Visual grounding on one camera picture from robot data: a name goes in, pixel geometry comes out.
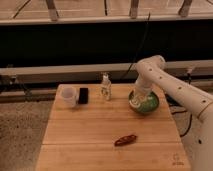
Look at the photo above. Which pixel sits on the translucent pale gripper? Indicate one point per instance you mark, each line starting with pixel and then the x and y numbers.
pixel 142 96

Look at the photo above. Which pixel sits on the white rectangular sponge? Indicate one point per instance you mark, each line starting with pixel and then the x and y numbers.
pixel 135 102

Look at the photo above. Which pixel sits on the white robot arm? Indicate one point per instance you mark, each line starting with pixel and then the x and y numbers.
pixel 197 102

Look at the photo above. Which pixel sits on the green ceramic bowl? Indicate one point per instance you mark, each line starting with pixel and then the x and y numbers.
pixel 150 105

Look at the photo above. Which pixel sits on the clear glass bottle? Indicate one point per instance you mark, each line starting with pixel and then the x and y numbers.
pixel 106 87

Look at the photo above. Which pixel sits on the brown red chili pepper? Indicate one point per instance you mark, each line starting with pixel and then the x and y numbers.
pixel 125 140

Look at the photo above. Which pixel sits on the wooden table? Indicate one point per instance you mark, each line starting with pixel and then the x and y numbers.
pixel 82 138

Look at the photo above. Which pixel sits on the black rectangular block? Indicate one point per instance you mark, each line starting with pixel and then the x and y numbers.
pixel 83 96

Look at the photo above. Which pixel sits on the white plastic cup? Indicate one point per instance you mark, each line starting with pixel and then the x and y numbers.
pixel 69 96

